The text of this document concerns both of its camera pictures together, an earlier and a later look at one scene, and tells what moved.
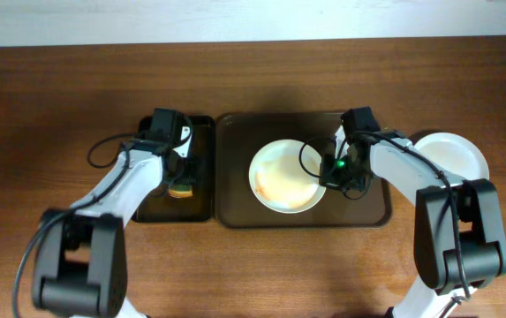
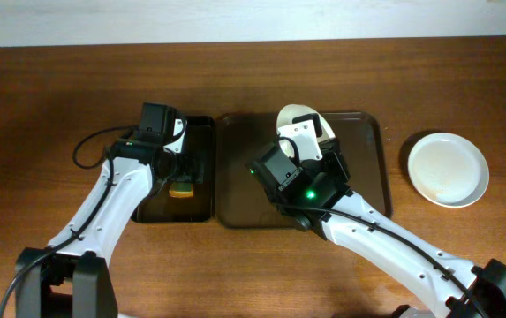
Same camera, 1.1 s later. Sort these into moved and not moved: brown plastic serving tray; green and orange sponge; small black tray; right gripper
Moved: right gripper
Not moved: small black tray; brown plastic serving tray; green and orange sponge
